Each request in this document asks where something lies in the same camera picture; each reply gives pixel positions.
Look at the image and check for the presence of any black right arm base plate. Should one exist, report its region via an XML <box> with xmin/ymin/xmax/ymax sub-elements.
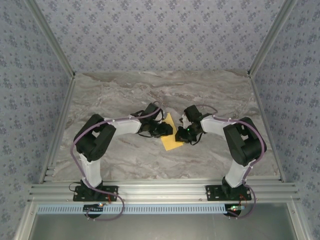
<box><xmin>204</xmin><ymin>184</ymin><xmax>252</xmax><ymax>202</ymax></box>

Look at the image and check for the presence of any aluminium frame post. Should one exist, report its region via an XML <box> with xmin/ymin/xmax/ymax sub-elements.
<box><xmin>23</xmin><ymin>0</ymin><xmax>76</xmax><ymax>79</ymax></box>
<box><xmin>247</xmin><ymin>0</ymin><xmax>300</xmax><ymax>78</ymax></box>

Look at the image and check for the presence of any grey metal tray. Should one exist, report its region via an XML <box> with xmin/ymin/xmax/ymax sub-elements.
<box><xmin>26</xmin><ymin>202</ymin><xmax>303</xmax><ymax>240</ymax></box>

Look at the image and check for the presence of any aluminium tray side rail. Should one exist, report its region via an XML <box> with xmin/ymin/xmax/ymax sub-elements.
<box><xmin>287</xmin><ymin>197</ymin><xmax>310</xmax><ymax>240</ymax></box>
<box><xmin>14</xmin><ymin>199</ymin><xmax>38</xmax><ymax>240</ymax></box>

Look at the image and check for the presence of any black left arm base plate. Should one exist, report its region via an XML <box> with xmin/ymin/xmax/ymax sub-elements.
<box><xmin>72</xmin><ymin>186</ymin><xmax>119</xmax><ymax>202</ymax></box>

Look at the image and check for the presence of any thin black right gripper cable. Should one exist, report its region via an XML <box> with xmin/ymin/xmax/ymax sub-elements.
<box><xmin>189</xmin><ymin>131</ymin><xmax>204</xmax><ymax>146</ymax></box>

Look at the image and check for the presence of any aluminium table side rail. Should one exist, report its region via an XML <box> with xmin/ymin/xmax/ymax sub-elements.
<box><xmin>248</xmin><ymin>74</ymin><xmax>288</xmax><ymax>183</ymax></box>
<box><xmin>38</xmin><ymin>74</ymin><xmax>77</xmax><ymax>185</ymax></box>

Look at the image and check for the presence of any pale blue slotted cable duct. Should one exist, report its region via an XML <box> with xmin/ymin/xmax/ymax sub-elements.
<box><xmin>37</xmin><ymin>203</ymin><xmax>241</xmax><ymax>215</ymax></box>

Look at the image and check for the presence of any yellow square paper sheet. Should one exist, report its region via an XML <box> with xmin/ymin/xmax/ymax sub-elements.
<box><xmin>159</xmin><ymin>112</ymin><xmax>185</xmax><ymax>152</ymax></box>

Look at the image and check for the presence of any aluminium cross rail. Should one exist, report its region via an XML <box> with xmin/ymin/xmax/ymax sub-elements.
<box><xmin>28</xmin><ymin>181</ymin><xmax>301</xmax><ymax>203</ymax></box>

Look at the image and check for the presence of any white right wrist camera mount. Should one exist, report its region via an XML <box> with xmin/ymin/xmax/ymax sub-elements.
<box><xmin>180</xmin><ymin>114</ymin><xmax>191</xmax><ymax>129</ymax></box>

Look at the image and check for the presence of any black controller board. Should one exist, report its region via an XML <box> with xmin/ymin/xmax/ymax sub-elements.
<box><xmin>83</xmin><ymin>203</ymin><xmax>104</xmax><ymax>216</ymax></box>
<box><xmin>225</xmin><ymin>203</ymin><xmax>247</xmax><ymax>217</ymax></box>

